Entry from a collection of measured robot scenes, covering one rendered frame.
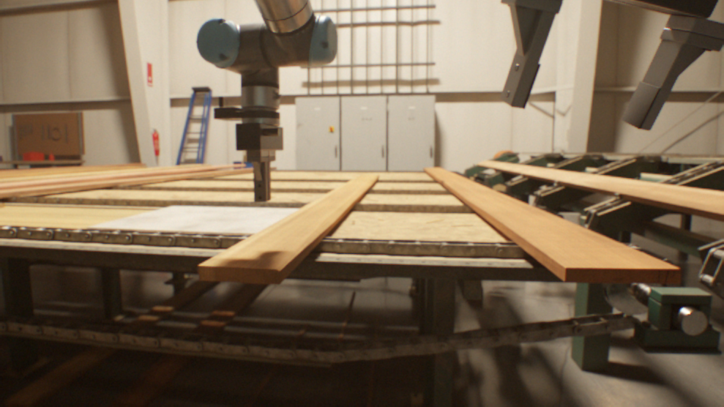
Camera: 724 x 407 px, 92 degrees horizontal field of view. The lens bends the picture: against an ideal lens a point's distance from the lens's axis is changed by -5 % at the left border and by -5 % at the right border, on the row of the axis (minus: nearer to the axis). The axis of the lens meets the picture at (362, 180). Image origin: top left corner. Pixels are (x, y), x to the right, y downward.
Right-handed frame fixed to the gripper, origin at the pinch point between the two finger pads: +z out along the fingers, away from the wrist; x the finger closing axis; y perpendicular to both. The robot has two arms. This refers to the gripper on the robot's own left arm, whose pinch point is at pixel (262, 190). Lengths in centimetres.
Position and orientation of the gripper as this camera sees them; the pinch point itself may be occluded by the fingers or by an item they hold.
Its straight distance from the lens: 76.8
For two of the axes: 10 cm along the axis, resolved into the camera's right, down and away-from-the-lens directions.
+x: 1.2, -0.8, 9.9
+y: 9.9, 0.1, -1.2
